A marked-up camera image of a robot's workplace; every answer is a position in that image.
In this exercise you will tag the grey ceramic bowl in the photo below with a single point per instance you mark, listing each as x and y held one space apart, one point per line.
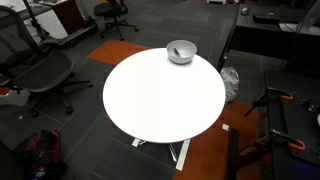
187 50

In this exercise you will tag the white table base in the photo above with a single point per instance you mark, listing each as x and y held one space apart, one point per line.
183 155

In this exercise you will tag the white plastic bag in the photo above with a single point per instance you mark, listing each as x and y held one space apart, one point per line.
230 83

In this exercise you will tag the white paper scrap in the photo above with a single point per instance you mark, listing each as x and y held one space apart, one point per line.
225 127

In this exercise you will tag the black office chair with armrests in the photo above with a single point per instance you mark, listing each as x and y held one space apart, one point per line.
106 9

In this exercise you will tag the black electric scooter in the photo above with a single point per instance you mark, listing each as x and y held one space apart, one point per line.
68 38

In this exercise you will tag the black office desk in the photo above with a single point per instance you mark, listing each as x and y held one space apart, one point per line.
260 36

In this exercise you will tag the grey computer mouse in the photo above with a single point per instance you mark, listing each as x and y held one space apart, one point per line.
245 10

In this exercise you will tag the black mesh office chair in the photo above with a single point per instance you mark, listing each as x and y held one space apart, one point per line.
43 71

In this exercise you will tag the brown wooden cabinet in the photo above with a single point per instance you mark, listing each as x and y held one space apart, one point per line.
68 15

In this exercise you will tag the white desk with cabinet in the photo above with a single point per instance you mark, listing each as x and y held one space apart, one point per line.
53 23

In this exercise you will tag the black flat box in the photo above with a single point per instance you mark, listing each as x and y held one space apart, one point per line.
266 18

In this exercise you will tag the red and black bag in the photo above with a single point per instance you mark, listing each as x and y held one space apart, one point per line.
40 153

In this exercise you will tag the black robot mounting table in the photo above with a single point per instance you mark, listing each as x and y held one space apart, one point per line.
290 163

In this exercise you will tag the grey flat device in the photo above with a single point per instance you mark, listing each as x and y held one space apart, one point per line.
310 20

